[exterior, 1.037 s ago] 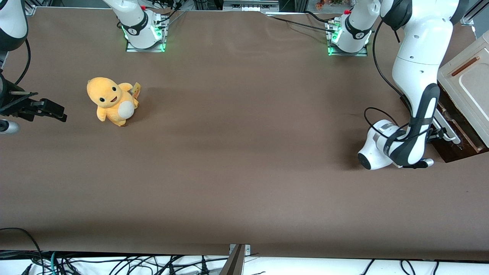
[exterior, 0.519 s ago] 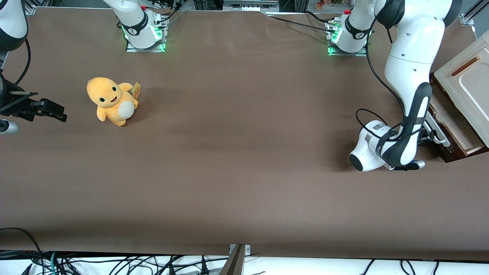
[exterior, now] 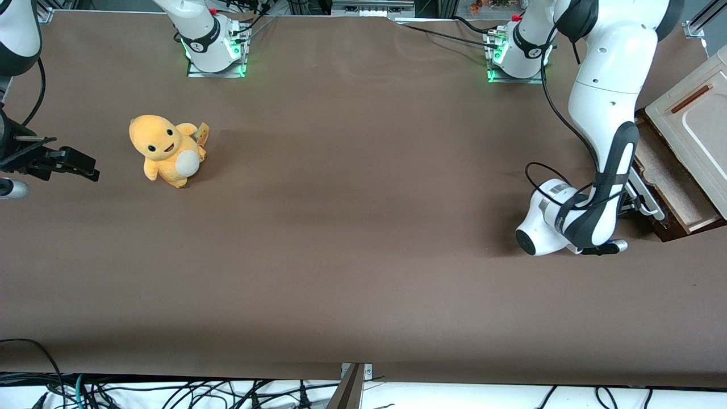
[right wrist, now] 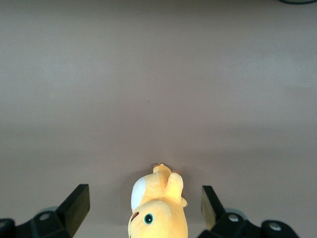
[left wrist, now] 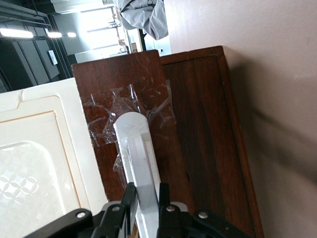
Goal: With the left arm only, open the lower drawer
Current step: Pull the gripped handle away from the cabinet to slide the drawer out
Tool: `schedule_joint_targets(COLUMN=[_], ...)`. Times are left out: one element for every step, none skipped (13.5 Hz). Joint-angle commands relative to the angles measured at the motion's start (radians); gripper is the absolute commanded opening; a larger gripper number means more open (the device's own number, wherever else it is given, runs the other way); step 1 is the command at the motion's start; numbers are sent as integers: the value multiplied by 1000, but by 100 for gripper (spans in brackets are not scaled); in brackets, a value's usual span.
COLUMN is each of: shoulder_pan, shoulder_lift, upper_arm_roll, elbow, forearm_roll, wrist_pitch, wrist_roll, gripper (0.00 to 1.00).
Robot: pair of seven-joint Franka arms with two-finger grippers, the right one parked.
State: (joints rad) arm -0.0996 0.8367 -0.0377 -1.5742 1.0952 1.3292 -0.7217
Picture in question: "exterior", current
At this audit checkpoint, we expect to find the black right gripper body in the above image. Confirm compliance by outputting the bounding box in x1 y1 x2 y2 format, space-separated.
0 108 59 182

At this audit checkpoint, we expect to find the white drawer handle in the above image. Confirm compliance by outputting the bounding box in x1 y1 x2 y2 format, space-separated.
626 166 666 221

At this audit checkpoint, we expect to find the brown wooden drawer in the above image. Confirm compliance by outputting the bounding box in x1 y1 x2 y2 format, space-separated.
632 108 723 243

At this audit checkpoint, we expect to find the beige drawer cabinet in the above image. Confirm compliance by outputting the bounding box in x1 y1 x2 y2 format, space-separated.
645 45 727 221

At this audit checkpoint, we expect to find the yellow plush toy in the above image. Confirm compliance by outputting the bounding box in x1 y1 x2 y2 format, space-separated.
129 115 210 189

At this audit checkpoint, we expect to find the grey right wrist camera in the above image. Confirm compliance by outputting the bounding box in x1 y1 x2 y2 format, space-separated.
0 179 29 200

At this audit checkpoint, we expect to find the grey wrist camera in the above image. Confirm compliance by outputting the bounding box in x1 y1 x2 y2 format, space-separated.
582 239 629 256
0 179 29 200

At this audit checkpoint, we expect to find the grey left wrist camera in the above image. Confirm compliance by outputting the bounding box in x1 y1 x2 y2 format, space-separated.
582 239 629 256

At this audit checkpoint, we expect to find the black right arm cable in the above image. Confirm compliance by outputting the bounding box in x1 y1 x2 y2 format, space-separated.
20 56 47 128

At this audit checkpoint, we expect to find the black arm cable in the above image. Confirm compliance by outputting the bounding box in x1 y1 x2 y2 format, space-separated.
20 56 47 128
525 34 625 212

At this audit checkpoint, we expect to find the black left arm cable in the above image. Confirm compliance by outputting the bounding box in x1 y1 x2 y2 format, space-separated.
525 34 625 212

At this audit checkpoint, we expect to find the brown wooden bar handle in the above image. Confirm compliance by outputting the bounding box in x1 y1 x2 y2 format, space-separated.
670 84 714 114

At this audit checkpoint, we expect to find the small metal bracket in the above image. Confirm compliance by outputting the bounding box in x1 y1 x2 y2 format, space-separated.
340 362 374 380

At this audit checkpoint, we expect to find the aluminium frame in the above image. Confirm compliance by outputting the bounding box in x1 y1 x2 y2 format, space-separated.
331 0 416 19

